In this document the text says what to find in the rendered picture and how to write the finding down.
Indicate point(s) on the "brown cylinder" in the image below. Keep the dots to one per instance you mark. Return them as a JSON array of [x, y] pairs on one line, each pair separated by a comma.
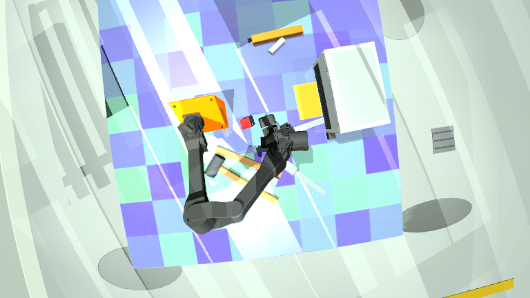
[[309, 124]]

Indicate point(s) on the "orange bar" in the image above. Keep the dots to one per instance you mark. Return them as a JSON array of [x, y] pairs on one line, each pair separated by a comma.
[[238, 158]]

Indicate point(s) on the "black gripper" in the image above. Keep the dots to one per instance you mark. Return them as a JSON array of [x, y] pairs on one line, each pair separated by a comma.
[[268, 120]]

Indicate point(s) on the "grey metal cabinet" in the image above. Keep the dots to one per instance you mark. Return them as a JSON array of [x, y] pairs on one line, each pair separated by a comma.
[[351, 90]]

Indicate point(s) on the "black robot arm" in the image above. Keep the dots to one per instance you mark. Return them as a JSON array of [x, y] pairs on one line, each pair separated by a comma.
[[202, 215]]

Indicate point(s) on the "yellow bar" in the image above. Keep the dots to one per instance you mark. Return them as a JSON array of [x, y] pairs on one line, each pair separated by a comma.
[[275, 35]]

